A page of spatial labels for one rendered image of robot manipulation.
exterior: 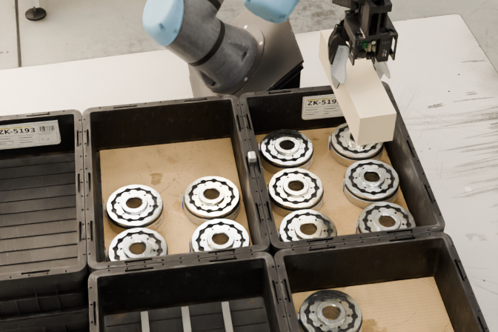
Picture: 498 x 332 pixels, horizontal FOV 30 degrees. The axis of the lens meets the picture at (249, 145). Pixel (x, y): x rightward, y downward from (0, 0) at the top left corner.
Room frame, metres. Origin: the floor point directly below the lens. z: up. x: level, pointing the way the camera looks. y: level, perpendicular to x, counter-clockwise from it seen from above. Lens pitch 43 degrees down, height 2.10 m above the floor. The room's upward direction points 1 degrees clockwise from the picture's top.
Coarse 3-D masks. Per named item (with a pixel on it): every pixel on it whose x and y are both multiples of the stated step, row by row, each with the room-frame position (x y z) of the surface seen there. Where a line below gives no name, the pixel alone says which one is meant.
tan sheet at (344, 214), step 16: (320, 144) 1.35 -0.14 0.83; (320, 160) 1.30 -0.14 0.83; (384, 160) 1.30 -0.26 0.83; (272, 176) 1.25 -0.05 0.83; (320, 176) 1.25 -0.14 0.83; (336, 176) 1.25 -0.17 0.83; (336, 192) 1.21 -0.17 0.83; (400, 192) 1.22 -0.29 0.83; (320, 208) 1.17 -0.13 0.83; (336, 208) 1.17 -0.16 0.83; (352, 208) 1.17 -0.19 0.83; (336, 224) 1.13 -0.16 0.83; (352, 224) 1.13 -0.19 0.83
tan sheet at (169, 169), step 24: (168, 144) 1.34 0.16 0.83; (192, 144) 1.34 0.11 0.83; (216, 144) 1.34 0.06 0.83; (120, 168) 1.27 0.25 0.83; (144, 168) 1.27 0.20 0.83; (168, 168) 1.27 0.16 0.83; (192, 168) 1.27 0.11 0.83; (216, 168) 1.27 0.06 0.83; (168, 192) 1.21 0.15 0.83; (240, 192) 1.21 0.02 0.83; (168, 216) 1.15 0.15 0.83; (240, 216) 1.15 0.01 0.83; (168, 240) 1.09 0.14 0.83
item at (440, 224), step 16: (240, 96) 1.37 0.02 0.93; (256, 96) 1.37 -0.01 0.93; (272, 96) 1.38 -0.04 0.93; (400, 128) 1.28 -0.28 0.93; (256, 144) 1.24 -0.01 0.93; (256, 160) 1.21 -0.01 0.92; (416, 160) 1.20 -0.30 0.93; (256, 176) 1.15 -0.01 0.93; (432, 192) 1.12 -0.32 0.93; (432, 208) 1.08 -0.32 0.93; (272, 224) 1.04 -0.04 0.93; (272, 240) 1.01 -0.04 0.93; (304, 240) 1.01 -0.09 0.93; (320, 240) 1.01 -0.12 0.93; (336, 240) 1.01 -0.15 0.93; (352, 240) 1.01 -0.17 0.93
